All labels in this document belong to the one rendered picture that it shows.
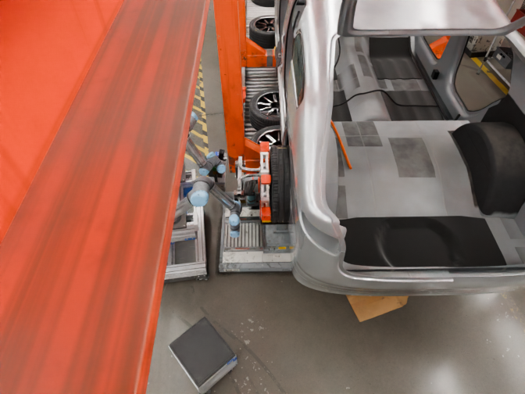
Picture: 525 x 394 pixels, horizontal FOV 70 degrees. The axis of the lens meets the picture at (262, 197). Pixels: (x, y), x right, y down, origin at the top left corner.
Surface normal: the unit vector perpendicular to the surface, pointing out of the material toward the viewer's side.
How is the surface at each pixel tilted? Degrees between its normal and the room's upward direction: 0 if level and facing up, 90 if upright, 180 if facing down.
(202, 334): 0
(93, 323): 0
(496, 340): 0
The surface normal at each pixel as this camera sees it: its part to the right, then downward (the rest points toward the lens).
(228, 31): 0.02, 0.77
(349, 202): 0.01, -0.33
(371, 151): 0.00, -0.62
